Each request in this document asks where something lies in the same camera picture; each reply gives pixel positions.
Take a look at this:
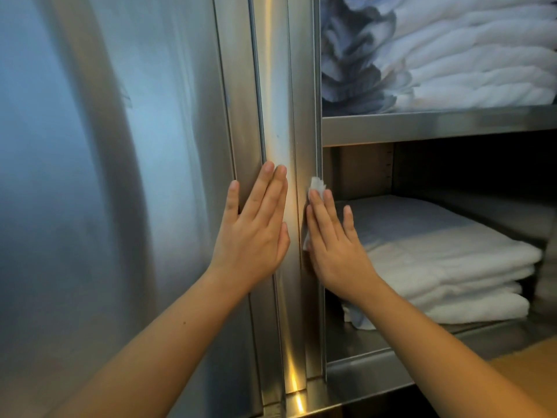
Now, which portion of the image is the person's right hand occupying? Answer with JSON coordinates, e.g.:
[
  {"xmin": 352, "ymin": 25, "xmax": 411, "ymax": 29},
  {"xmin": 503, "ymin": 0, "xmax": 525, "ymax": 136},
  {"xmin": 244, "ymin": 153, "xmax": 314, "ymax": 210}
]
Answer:
[{"xmin": 304, "ymin": 189, "xmax": 384, "ymax": 303}]

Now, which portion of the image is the person's left hand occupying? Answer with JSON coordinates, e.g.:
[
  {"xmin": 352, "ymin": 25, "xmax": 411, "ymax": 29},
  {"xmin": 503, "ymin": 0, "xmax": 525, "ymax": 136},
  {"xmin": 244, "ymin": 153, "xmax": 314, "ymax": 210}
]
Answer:
[{"xmin": 204, "ymin": 160, "xmax": 291, "ymax": 297}]

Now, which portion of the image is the white wet wipe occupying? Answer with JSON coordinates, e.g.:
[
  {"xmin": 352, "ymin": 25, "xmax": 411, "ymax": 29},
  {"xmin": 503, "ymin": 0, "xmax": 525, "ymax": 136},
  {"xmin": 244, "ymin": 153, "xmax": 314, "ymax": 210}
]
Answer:
[{"xmin": 302, "ymin": 176, "xmax": 328, "ymax": 251}]

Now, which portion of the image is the stainless steel cabinet door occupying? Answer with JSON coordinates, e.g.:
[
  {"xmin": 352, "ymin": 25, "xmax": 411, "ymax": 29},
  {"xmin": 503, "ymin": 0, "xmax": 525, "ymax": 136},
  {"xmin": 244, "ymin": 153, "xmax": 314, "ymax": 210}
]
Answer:
[
  {"xmin": 248, "ymin": 0, "xmax": 326, "ymax": 395},
  {"xmin": 0, "ymin": 0, "xmax": 284, "ymax": 418}
]

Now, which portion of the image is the person's right forearm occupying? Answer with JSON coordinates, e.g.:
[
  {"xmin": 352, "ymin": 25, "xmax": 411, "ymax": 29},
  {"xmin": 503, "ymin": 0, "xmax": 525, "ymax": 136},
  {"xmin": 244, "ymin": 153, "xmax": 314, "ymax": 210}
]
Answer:
[{"xmin": 356, "ymin": 278, "xmax": 551, "ymax": 418}]

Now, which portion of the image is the person's left forearm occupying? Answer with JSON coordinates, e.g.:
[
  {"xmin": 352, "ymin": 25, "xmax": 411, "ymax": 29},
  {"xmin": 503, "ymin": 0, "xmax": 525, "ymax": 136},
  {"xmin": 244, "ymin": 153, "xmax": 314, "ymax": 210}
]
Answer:
[{"xmin": 45, "ymin": 269, "xmax": 253, "ymax": 418}]

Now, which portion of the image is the stack of white folded sheets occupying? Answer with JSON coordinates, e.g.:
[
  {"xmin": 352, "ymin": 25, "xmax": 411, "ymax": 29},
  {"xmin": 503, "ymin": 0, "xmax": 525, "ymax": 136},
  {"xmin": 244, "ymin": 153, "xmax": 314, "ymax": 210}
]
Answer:
[{"xmin": 335, "ymin": 195, "xmax": 544, "ymax": 331}]

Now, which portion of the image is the brown taped cardboard box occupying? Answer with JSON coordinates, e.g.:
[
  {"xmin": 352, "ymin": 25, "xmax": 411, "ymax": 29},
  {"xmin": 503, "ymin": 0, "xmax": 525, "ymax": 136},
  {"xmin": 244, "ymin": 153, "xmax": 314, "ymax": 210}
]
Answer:
[{"xmin": 487, "ymin": 334, "xmax": 557, "ymax": 418}]

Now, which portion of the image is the stack of white folded towels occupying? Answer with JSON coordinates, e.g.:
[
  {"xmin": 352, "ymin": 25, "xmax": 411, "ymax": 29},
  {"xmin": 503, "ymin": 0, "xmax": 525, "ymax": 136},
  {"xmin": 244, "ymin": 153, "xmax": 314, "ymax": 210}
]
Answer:
[{"xmin": 321, "ymin": 0, "xmax": 557, "ymax": 116}]

